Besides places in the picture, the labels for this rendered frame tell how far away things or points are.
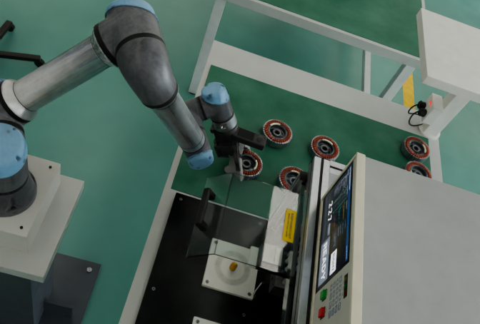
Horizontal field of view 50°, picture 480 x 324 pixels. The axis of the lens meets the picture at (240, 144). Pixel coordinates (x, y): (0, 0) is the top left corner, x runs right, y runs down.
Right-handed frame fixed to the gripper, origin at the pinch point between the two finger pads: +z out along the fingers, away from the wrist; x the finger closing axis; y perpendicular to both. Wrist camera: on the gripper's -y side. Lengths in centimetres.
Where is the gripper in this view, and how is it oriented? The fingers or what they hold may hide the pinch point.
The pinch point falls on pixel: (246, 165)
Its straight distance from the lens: 175.4
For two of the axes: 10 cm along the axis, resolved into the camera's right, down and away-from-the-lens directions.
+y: -9.5, 0.2, 3.0
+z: 2.3, 6.8, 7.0
